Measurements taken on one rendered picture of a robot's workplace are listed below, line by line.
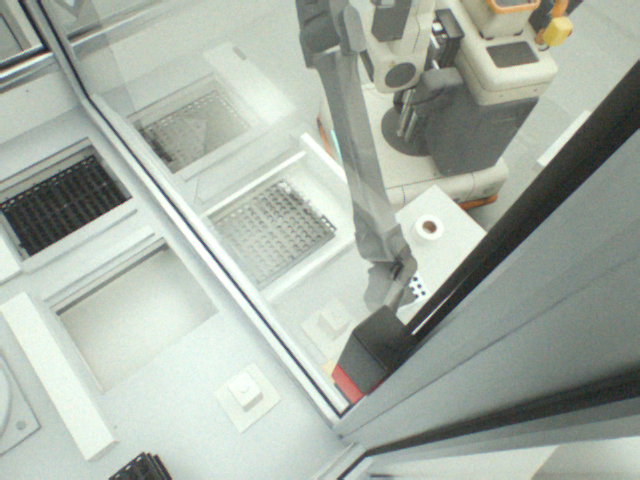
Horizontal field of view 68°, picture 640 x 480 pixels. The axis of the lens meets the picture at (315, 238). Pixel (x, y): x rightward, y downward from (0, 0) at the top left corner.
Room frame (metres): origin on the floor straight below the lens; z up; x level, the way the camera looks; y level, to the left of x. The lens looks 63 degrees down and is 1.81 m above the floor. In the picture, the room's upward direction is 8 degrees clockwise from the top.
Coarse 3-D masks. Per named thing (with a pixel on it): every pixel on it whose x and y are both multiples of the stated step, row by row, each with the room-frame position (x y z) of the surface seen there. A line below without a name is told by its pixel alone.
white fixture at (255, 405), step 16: (256, 368) 0.16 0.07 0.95; (224, 384) 0.13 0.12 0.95; (240, 384) 0.12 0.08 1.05; (256, 384) 0.12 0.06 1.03; (224, 400) 0.10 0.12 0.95; (240, 400) 0.10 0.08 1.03; (256, 400) 0.10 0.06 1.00; (272, 400) 0.11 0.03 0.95; (240, 416) 0.08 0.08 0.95; (256, 416) 0.08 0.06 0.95; (240, 432) 0.06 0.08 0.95
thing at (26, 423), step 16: (0, 352) 0.13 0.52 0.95; (0, 368) 0.10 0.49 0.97; (0, 384) 0.08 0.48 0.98; (16, 384) 0.08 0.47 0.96; (0, 400) 0.05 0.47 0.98; (16, 400) 0.06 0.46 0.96; (0, 416) 0.03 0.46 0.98; (16, 416) 0.03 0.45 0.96; (32, 416) 0.04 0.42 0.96; (0, 432) 0.01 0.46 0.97; (16, 432) 0.01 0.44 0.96; (32, 432) 0.01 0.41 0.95; (0, 448) -0.02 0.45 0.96
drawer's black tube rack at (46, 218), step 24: (72, 168) 0.55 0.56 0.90; (96, 168) 0.58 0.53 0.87; (24, 192) 0.48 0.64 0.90; (48, 192) 0.49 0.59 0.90; (72, 192) 0.51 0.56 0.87; (96, 192) 0.50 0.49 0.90; (24, 216) 0.42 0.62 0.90; (48, 216) 0.43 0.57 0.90; (72, 216) 0.44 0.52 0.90; (96, 216) 0.44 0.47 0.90; (24, 240) 0.38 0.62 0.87; (48, 240) 0.39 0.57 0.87
